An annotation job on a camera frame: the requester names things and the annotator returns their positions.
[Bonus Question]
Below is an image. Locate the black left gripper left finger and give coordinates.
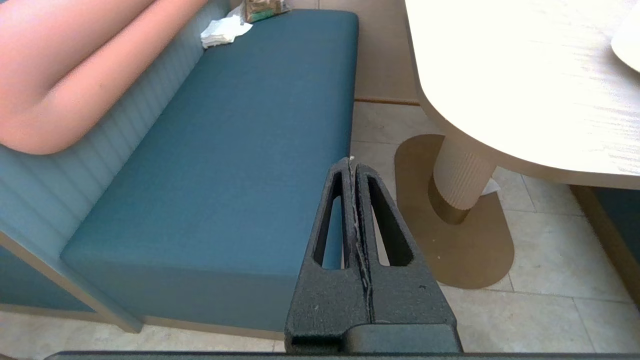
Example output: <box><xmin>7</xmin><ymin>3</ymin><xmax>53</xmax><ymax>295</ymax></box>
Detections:
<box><xmin>284</xmin><ymin>157</ymin><xmax>373</xmax><ymax>353</ymax></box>

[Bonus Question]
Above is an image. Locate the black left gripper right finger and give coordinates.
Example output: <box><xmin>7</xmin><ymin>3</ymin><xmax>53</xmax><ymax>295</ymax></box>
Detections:
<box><xmin>355</xmin><ymin>163</ymin><xmax>457</xmax><ymax>326</ymax></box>

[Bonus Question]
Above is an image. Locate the dark blue bench seat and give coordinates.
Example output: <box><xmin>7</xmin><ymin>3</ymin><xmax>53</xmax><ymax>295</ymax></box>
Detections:
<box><xmin>570</xmin><ymin>185</ymin><xmax>640</xmax><ymax>306</ymax></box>
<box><xmin>60</xmin><ymin>9</ymin><xmax>360</xmax><ymax>333</ymax></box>

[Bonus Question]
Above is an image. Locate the grey-blue ribbed bench backrest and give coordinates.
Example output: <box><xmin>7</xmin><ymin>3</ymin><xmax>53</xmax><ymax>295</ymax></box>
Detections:
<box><xmin>0</xmin><ymin>0</ymin><xmax>241</xmax><ymax>281</ymax></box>

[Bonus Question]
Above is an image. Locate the white crumpled tissue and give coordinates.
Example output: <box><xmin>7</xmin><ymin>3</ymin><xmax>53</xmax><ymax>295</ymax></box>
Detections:
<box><xmin>200</xmin><ymin>15</ymin><xmax>254</xmax><ymax>49</ymax></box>

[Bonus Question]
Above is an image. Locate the crinkled snack bag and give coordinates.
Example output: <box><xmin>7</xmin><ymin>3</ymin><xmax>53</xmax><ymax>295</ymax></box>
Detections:
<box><xmin>241</xmin><ymin>0</ymin><xmax>292</xmax><ymax>23</ymax></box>

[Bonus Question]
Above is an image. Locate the large clear water dispenser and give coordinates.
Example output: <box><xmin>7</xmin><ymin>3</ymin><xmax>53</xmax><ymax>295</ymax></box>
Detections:
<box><xmin>611</xmin><ymin>15</ymin><xmax>640</xmax><ymax>73</ymax></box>

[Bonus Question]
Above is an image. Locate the pink bench bolster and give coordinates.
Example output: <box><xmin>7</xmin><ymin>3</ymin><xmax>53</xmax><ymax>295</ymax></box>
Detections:
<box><xmin>0</xmin><ymin>0</ymin><xmax>208</xmax><ymax>156</ymax></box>

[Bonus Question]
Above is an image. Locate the ribbed beige table pedestal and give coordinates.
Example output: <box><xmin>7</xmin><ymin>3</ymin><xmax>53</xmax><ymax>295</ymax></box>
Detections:
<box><xmin>432</xmin><ymin>135</ymin><xmax>498</xmax><ymax>225</ymax></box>

